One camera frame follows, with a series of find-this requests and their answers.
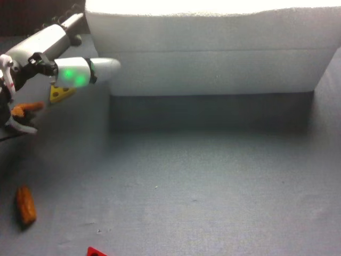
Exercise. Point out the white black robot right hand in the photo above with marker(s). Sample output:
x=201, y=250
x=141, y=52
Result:
x=72, y=72

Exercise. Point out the bent orange toy piece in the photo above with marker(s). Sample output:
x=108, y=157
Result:
x=29, y=108

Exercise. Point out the grey table cloth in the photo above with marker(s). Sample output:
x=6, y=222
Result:
x=186, y=181

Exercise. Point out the yellow triangle block with holes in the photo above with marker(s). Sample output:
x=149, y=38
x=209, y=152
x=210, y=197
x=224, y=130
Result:
x=62, y=94

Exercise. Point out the orange toy carrot piece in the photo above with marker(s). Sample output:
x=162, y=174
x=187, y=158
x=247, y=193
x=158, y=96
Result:
x=26, y=206

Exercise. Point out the red triangle block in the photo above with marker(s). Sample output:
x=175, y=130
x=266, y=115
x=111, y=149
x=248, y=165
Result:
x=94, y=252

